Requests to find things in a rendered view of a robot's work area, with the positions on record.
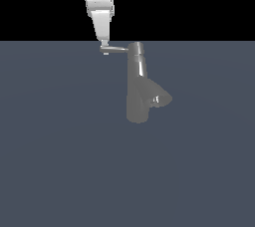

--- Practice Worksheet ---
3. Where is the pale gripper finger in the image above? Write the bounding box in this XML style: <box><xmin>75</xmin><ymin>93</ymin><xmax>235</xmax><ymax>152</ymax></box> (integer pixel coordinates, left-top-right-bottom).
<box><xmin>90</xmin><ymin>9</ymin><xmax>112</xmax><ymax>48</ymax></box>

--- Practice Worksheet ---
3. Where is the grey metal faucet body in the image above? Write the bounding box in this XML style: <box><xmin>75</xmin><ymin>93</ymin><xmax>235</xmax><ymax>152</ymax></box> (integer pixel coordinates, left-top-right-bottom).
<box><xmin>126</xmin><ymin>53</ymin><xmax>173</xmax><ymax>124</ymax></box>

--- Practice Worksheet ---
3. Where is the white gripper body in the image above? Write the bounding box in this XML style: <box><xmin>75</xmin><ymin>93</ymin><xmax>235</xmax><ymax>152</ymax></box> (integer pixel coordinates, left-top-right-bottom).
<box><xmin>85</xmin><ymin>0</ymin><xmax>116</xmax><ymax>20</ymax></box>

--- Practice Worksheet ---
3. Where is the grey faucet handle with cap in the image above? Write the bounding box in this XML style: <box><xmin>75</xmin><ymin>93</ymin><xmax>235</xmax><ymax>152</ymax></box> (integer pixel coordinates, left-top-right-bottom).
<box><xmin>100</xmin><ymin>41</ymin><xmax>145</xmax><ymax>56</ymax></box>

